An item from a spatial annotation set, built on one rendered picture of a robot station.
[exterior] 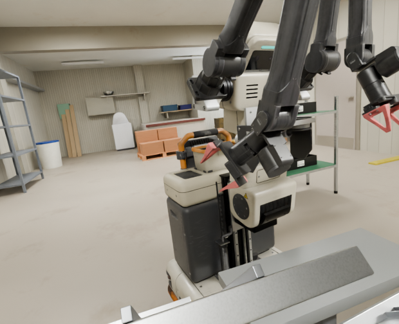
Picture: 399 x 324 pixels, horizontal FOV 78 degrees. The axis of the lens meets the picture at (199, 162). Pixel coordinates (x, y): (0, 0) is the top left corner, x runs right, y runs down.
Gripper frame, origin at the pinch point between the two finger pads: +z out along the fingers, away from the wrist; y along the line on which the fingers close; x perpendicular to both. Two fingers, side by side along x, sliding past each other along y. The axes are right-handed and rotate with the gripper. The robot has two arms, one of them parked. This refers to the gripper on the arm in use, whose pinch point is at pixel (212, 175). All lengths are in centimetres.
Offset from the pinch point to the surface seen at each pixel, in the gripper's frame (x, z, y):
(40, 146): 272, 545, -379
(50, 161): 288, 562, -340
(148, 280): 52, 120, 24
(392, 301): -7.6, -21.1, 39.7
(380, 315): -11.2, -18.9, 39.4
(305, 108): 230, -9, -27
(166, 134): 473, 323, -233
